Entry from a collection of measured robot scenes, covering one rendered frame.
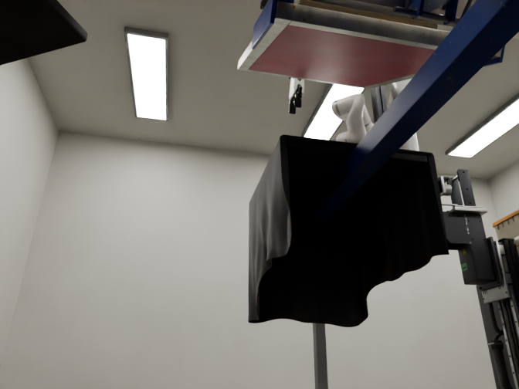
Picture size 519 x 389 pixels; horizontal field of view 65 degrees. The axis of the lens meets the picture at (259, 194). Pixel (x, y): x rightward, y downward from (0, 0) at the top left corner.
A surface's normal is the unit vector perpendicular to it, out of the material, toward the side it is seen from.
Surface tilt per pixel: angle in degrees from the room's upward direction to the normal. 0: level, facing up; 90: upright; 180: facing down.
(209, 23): 180
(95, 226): 90
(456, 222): 90
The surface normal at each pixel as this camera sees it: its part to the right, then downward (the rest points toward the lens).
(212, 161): 0.20, -0.40
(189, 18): -0.01, 0.91
